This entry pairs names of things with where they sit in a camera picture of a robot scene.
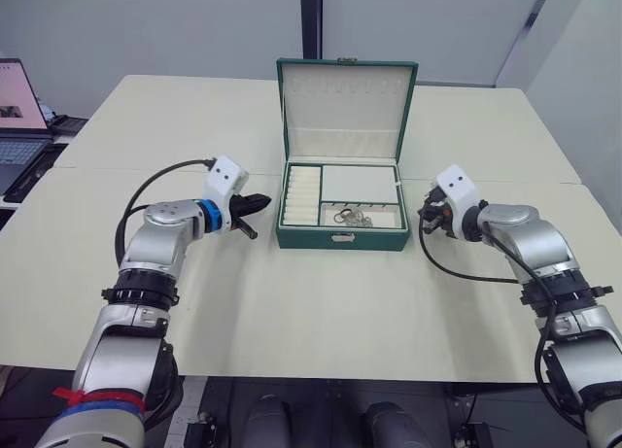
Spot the open laptop with pink screen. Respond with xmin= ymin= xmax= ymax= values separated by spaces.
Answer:
xmin=0 ymin=57 xmax=54 ymax=196

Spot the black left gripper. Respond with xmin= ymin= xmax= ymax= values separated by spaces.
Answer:
xmin=225 ymin=192 xmax=272 ymax=241

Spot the green jewelry box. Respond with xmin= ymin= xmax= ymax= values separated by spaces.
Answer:
xmin=275 ymin=56 xmax=420 ymax=251

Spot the cream jewelry box insert tray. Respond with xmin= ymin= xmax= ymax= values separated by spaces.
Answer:
xmin=284 ymin=163 xmax=404 ymax=228

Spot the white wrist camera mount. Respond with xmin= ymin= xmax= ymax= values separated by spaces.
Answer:
xmin=201 ymin=155 xmax=250 ymax=225
xmin=433 ymin=164 xmax=482 ymax=240

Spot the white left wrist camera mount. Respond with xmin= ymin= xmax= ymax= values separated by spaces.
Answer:
xmin=201 ymin=155 xmax=250 ymax=225

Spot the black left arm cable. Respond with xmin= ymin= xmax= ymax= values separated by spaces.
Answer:
xmin=115 ymin=156 xmax=218 ymax=269

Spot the black keyboard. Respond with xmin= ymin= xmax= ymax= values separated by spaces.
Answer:
xmin=2 ymin=144 xmax=68 ymax=205

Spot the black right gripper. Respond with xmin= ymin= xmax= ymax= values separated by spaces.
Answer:
xmin=420 ymin=185 xmax=457 ymax=239

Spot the silver chain with ring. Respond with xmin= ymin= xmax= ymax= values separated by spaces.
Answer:
xmin=331 ymin=206 xmax=376 ymax=228

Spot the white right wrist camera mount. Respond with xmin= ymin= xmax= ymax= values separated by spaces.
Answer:
xmin=433 ymin=164 xmax=482 ymax=240

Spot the black desk accessory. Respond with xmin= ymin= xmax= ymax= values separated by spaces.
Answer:
xmin=49 ymin=113 xmax=89 ymax=139

